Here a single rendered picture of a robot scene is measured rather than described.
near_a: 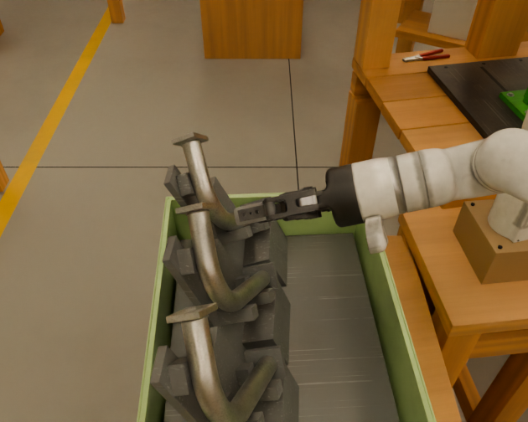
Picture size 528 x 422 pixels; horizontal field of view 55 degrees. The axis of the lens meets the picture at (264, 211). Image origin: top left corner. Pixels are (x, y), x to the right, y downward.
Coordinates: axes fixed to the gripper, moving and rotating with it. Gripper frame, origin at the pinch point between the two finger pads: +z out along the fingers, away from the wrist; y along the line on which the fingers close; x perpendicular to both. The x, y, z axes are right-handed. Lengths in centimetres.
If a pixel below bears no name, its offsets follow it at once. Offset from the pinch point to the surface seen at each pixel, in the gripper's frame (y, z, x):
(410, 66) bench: -103, -30, -41
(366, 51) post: -93, -18, -46
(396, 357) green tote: -23.5, -13.0, 27.0
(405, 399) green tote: -20.0, -13.2, 32.7
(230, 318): -9.4, 9.1, 14.2
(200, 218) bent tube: 0.2, 6.9, -1.0
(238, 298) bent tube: -6.3, 6.1, 11.0
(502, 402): -73, -33, 55
